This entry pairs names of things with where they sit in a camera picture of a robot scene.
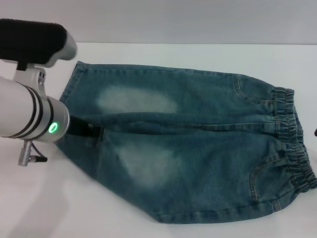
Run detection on blue denim shorts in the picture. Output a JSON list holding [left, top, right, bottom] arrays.
[[55, 60, 317, 218]]

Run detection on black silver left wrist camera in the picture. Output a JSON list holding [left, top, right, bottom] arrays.
[[0, 18, 78, 72]]

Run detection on silver left arm cable connector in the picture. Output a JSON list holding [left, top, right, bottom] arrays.
[[17, 140, 48, 167]]

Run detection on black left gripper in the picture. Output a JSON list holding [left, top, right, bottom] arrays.
[[65, 116, 104, 145]]

